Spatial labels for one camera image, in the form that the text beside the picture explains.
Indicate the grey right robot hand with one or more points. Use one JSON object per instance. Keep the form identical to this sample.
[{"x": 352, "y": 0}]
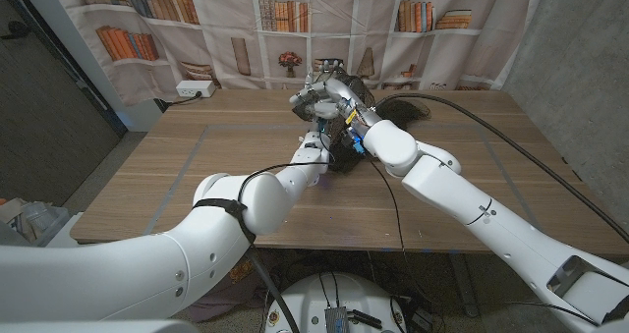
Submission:
[{"x": 339, "y": 97}]

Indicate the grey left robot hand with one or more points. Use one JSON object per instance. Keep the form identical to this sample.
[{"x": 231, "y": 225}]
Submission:
[{"x": 326, "y": 69}]

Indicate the cream bottle with orange label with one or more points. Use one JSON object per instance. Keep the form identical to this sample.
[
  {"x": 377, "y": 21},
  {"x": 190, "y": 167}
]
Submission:
[{"x": 361, "y": 88}]

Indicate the black mesh netting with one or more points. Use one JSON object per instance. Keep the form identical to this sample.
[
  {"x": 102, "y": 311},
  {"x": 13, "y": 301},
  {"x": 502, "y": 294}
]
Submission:
[{"x": 341, "y": 151}]

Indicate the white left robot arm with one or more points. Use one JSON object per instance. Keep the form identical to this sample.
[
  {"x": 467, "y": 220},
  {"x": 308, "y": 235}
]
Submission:
[{"x": 147, "y": 274}]

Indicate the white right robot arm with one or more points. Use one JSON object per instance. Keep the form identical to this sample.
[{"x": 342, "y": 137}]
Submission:
[{"x": 467, "y": 200}]

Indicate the printed bookshelf backdrop curtain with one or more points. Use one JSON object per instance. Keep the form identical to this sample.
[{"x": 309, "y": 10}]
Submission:
[{"x": 221, "y": 53}]

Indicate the white power strip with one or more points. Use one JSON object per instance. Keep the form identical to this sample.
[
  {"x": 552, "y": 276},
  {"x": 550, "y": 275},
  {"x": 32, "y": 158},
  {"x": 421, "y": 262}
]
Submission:
[{"x": 194, "y": 88}]

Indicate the white robot torso base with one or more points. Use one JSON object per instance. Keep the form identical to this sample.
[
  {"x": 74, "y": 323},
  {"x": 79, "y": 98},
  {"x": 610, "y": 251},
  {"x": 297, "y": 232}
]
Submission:
[{"x": 304, "y": 298}]

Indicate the grey finned module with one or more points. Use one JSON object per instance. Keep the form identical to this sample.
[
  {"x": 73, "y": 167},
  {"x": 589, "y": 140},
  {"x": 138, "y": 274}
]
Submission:
[{"x": 336, "y": 319}]

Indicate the grey table leg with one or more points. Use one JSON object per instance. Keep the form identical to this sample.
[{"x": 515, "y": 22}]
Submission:
[{"x": 464, "y": 284}]

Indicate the purple cloth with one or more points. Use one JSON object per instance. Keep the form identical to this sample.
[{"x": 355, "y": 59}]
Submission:
[{"x": 211, "y": 308}]

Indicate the dark door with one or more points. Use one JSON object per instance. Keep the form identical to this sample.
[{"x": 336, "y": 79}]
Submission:
[{"x": 49, "y": 127}]

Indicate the clear plastic container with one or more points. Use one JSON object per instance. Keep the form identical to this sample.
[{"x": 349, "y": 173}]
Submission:
[{"x": 41, "y": 217}]

